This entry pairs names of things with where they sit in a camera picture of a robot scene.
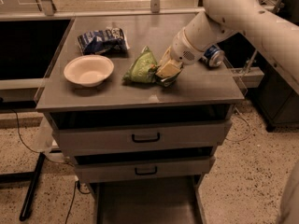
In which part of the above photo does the green jalapeno chip bag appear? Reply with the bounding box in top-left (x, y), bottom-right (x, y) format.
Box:
top-left (122, 46), bottom-right (181, 87)

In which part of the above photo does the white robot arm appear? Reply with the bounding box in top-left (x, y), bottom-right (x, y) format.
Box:
top-left (171, 0), bottom-right (299, 224)

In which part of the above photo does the blue chip bag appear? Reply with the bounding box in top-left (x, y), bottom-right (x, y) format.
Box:
top-left (78, 27), bottom-right (130, 55)

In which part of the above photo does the top grey drawer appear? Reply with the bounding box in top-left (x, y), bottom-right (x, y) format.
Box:
top-left (51, 105), bottom-right (232, 156)

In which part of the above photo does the grey drawer cabinet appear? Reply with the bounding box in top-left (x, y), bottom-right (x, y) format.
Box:
top-left (35, 13), bottom-right (246, 224)

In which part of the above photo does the middle grey drawer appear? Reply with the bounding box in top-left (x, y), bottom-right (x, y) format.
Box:
top-left (75, 147), bottom-right (215, 183)

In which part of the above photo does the bottom open grey drawer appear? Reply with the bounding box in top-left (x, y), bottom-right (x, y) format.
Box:
top-left (93, 176), bottom-right (206, 224)

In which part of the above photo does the blue soda can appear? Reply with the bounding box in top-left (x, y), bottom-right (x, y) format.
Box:
top-left (201, 45), bottom-right (225, 68)

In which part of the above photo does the white paper bowl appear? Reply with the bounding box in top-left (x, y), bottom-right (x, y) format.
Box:
top-left (64, 55), bottom-right (114, 87)

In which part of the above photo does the dark cabinet at right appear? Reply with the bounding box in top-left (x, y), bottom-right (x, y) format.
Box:
top-left (249, 57), bottom-right (299, 132)

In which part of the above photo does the black table leg stand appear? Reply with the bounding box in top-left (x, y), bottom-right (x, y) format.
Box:
top-left (0, 153), bottom-right (46, 222)

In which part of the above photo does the black top drawer handle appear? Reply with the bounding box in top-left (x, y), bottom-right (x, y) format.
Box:
top-left (131, 133), bottom-right (161, 143)

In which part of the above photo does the black drawer handle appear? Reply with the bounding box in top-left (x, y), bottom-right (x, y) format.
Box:
top-left (131, 133), bottom-right (161, 143)
top-left (135, 166), bottom-right (158, 175)

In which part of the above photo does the black middle drawer handle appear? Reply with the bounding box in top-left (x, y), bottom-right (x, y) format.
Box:
top-left (135, 166), bottom-right (158, 175)

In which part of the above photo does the black floor cable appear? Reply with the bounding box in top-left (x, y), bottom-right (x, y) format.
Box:
top-left (64, 180), bottom-right (92, 224)

